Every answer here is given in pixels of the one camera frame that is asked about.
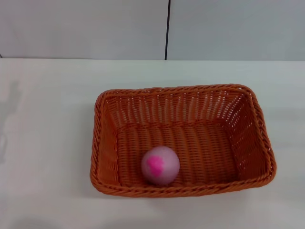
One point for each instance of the pink ball with magenta patch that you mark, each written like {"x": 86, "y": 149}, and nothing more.
{"x": 164, "y": 171}

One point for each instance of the orange woven rectangular basket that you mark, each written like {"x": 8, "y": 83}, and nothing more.
{"x": 202, "y": 148}

